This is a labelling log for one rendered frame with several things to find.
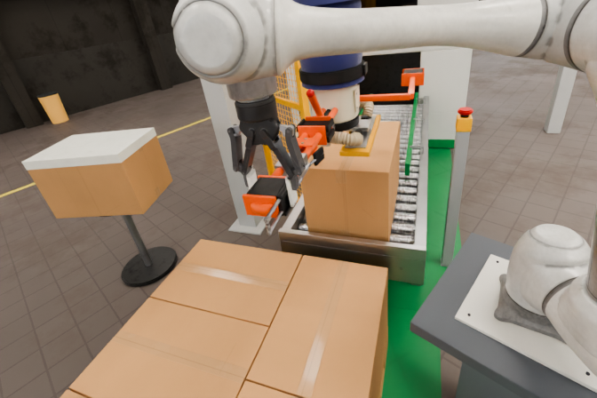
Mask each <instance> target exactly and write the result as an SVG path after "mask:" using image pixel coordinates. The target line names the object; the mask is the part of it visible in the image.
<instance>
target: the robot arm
mask: <svg viewBox="0 0 597 398"><path fill-rule="evenodd" d="M171 25H172V27H173V35H174V41H175V44H176V52H177V54H178V55H179V58H180V59H181V61H182V62H183V63H184V65H185V66H186V67H187V68H188V69H189V70H190V71H191V72H192V73H193V74H195V75H196V76H198V77H200V78H202V79H203V80H205V81H208V82H210V83H214V84H225V85H226V86H227V92H228V96H229V98H230V99H231V100H235V109H236V113H237V117H238V119H239V121H240V124H239V125H237V124H233V125H232V126H231V127H229V128H228V129H227V133H228V135H229V138H230V141H231V152H232V162H233V170H234V171H235V172H238V171H239V172H240V173H241V174H242V175H243V178H244V182H245V186H246V187H248V188H249V189H251V187H252V186H253V185H254V183H255V182H256V181H257V175H256V171H255V169H252V170H251V168H252V167H251V166H252V163H253V158H254V155H255V150H256V146H257V145H260V144H261V145H265V146H268V147H269V148H270V150H273V152H274V153H275V156H276V157H277V159H278V160H279V162H280V164H281V165H282V167H283V168H284V170H285V171H286V173H287V176H286V177H285V182H286V187H287V190H288V196H289V201H290V206H291V207H294V205H295V203H296V202H297V200H298V194H297V190H298V188H299V177H298V175H299V176H300V175H302V173H303V172H304V170H305V169H306V166H305V163H304V160H303V157H302V154H301V151H300V148H299V144H298V141H297V138H296V125H295V124H294V123H292V124H290V125H286V124H281V122H280V121H279V119H278V114H277V106H276V101H275V95H274V93H275V92H276V91H277V83H276V77H275V76H281V75H282V74H283V72H284V71H285V70H286V69H287V68H288V67H289V66H290V65H291V64H293V63H294V62H296V61H299V60H303V59H309V58H315V57H323V56H333V55H342V54H351V53H360V52H378V51H387V50H397V49H406V48H416V47H426V46H455V47H463V48H469V49H475V50H480V51H485V52H493V53H497V54H501V55H505V56H510V57H521V58H528V59H533V60H544V61H546V62H549V63H553V64H556V65H560V66H564V67H566V68H572V69H575V70H578V71H581V72H585V74H586V76H587V79H588V81H589V84H590V86H591V88H592V91H593V96H594V98H595V101H596V104H597V0H481V1H476V2H470V3H462V4H435V5H412V6H395V7H378V8H325V7H314V6H308V5H303V4H299V3H296V2H294V1H293V0H179V2H178V4H177V6H176V8H175V10H174V13H173V16H172V20H171ZM279 131H281V132H282V133H283V136H284V137H285V141H286V145H287V148H288V150H289V153H290V155H289V154H288V152H287V151H286V149H285V147H284V146H283V144H282V140H281V138H280V136H279V135H278V133H279ZM242 133H243V134H244V135H245V136H246V138H247V140H246V144H245V147H246V148H245V153H244V157H243V144H242V135H241V134H242ZM499 281H500V284H501V287H500V293H499V300H498V306H497V308H496V310H495V312H494V317H495V318H496V319H497V320H499V321H501V322H509V323H513V324H515V325H518V326H521V327H523V328H526V329H529V330H533V331H535V332H538V333H541V334H544V335H546V336H549V337H552V338H556V339H558V340H560V341H561V342H563V343H564V344H566V345H568V346H569V347H570V349H571V350H572V351H573V352H574V353H575V354H576V355H577V357H578V358H579V359H580V360H581V361H582V362H583V363H584V365H585V366H586V367H587V368H588V369H589V370H590V371H591V372H592V373H593V374H594V375H595V376H596V377H597V206H596V213H595V220H594V227H593V239H592V246H591V248H590V246H589V245H588V244H587V242H586V241H585V239H584V238H583V237H582V236H581V235H579V234H577V233H576V232H575V231H573V230H571V229H569V228H567V227H563V226H559V225H554V224H543V225H539V226H536V227H533V228H532V229H529V230H528V231H526V232H525V233H524V234H523V235H522V236H521V237H520V239H519V240H518V241H517V243H516V244H515V246H514V247H513V251H512V254H511V257H510V260H509V264H508V268H507V273H506V274H501V275H500V276H499Z"/></svg>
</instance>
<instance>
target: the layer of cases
mask: <svg viewBox="0 0 597 398"><path fill-rule="evenodd" d="M150 297H151V298H148V299H147V301H146V302H145V303H144V304H143V305H142V306H141V307H140V308H139V310H138V311H137V312H136V313H135V314H134V315H133V316H132V317H131V319H130V320H129V321H128V322H127V323H126V324H125V325H124V326H123V327H122V329H120V330H119V331H118V332H117V334H116V335H115V336H114V337H113V338H112V339H111V340H110V342H109V343H108V344H107V345H106V346H105V347H104V348H103V350H102V351H101V352H100V353H99V354H98V355H97V356H96V358H95V359H94V360H93V361H92V362H91V363H90V364H89V366H88V367H87V368H86V369H85V370H84V371H83V372H82V373H81V375H80V376H79V377H78V378H77V379H76V380H75V381H74V383H73V384H72V385H71V386H70V387H69V389H70V390H71V391H70V390H67V391H66V392H65V393H64V394H63V395H62V396H61V397H60V398H378V397H379V389H380V382H381V375H382V368H383V361H384V353H385V346H386V333H387V300H388V268H386V267H375V266H370V265H364V264H358V263H352V262H346V261H341V260H335V259H324V258H318V257H312V256H307V255H304V256H302V255H300V254H295V253H289V252H283V251H272V250H266V249H260V248H254V247H249V246H242V245H237V244H232V243H221V242H214V241H209V240H203V239H201V240H200V241H199V242H198V243H197V245H196V246H195V247H194V248H193V249H192V250H191V251H190V252H189V253H188V254H187V255H186V257H184V258H183V260H182V261H181V262H180V263H179V264H178V265H177V266H176V267H175V269H174V270H173V271H172V272H171V273H170V274H169V275H168V277H167V278H166V279H165V280H164V281H163V282H162V283H161V285H160V286H159V287H158V288H157V289H156V290H155V291H154V293H153V294H152V295H151V296H150Z"/></svg>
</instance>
